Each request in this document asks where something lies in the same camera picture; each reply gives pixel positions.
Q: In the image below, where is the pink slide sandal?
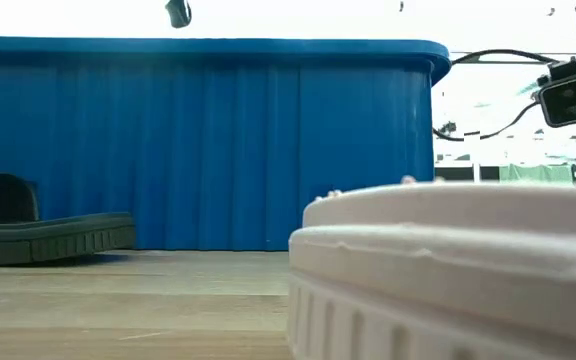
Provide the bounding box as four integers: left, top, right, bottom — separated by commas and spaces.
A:
287, 149, 576, 360

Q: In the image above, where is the green background panel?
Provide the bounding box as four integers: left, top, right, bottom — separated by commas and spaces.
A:
497, 163, 575, 184

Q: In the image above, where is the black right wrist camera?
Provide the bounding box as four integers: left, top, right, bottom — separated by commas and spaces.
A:
536, 58, 576, 129

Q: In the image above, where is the black slide sandal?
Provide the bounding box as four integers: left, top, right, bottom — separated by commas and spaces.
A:
0, 171, 137, 267

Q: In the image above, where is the blue plastic bin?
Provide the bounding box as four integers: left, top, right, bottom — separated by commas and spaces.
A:
0, 35, 453, 252

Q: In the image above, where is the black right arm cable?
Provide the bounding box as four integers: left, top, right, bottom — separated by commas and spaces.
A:
432, 48, 562, 142

